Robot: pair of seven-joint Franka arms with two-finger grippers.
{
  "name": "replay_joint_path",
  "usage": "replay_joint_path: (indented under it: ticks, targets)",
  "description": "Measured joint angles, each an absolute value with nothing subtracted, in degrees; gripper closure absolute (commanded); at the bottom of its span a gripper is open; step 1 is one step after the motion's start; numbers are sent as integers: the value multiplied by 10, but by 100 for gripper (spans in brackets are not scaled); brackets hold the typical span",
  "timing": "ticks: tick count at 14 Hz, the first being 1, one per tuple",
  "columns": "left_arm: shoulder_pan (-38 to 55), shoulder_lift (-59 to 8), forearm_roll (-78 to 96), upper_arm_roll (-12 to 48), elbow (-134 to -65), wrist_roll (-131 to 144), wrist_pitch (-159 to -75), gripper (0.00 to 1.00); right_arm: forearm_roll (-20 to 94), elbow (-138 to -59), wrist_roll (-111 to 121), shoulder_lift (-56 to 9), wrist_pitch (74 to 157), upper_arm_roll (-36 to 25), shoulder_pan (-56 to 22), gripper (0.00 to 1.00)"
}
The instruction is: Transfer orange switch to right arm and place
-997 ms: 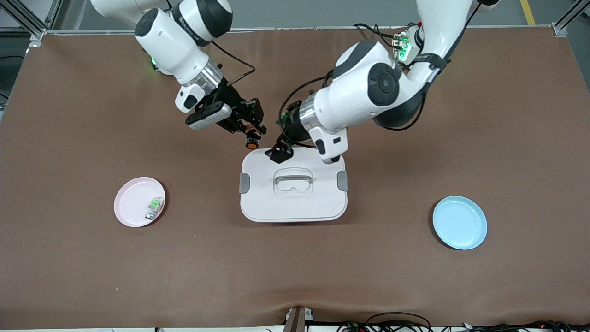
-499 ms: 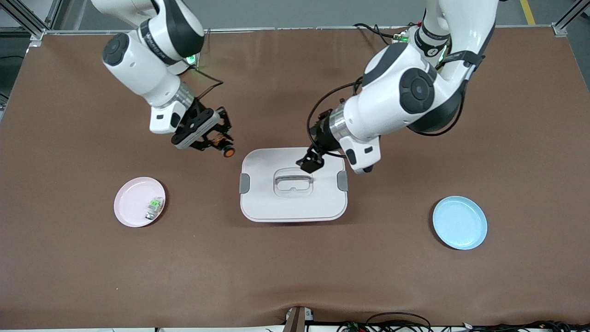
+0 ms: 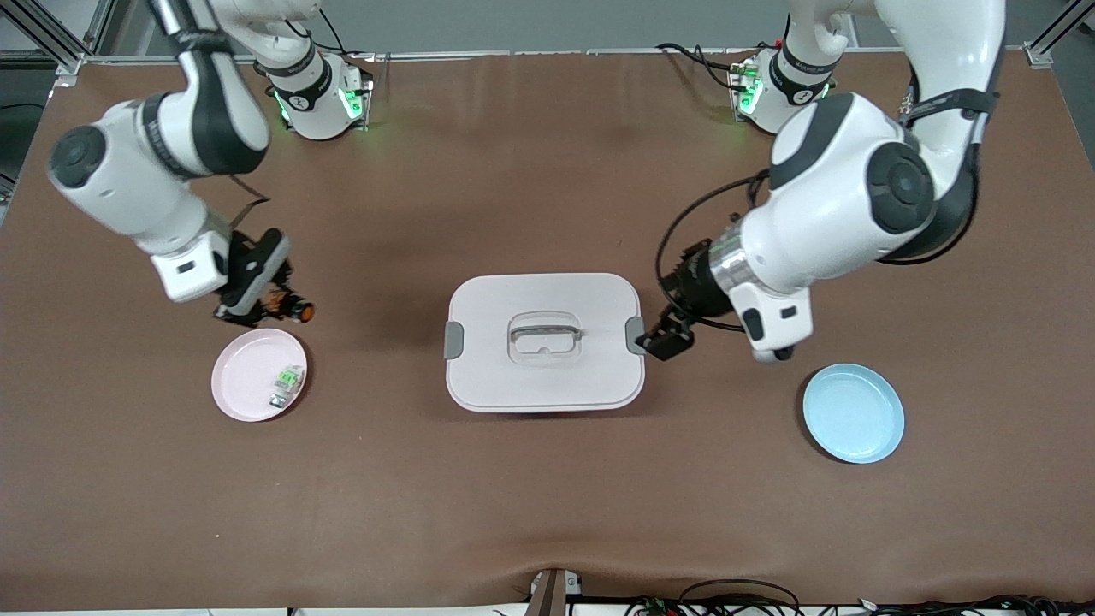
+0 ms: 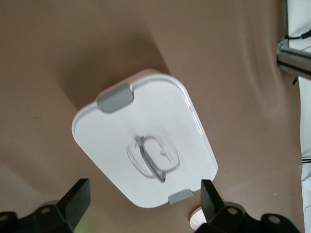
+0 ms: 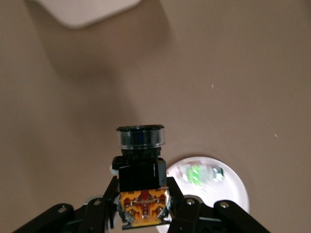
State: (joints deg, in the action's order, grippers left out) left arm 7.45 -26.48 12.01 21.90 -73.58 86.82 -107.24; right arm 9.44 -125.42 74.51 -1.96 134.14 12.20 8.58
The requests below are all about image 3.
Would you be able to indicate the white lidded storage box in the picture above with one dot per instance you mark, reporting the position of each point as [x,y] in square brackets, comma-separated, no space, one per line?
[513,376]

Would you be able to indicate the blue round plate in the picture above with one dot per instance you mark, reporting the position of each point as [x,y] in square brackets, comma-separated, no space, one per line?
[855,419]

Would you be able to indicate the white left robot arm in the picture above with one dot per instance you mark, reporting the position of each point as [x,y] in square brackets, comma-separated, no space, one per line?
[838,205]

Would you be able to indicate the green and grey switch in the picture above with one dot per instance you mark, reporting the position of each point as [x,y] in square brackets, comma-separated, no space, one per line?
[289,378]

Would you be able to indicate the pink round plate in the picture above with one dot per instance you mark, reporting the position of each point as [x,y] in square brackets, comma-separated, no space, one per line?
[244,376]

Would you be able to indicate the orange and black switch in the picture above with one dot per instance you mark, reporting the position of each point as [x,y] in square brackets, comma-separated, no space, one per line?
[301,312]

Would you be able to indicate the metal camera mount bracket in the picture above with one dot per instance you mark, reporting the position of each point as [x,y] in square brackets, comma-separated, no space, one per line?
[547,599]

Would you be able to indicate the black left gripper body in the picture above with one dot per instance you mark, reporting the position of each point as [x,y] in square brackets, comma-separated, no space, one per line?
[695,288]

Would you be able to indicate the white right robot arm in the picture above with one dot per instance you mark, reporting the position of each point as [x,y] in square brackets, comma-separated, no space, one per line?
[128,180]

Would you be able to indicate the aluminium frame post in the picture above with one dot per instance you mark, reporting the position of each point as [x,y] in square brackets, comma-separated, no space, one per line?
[64,53]
[1045,47]

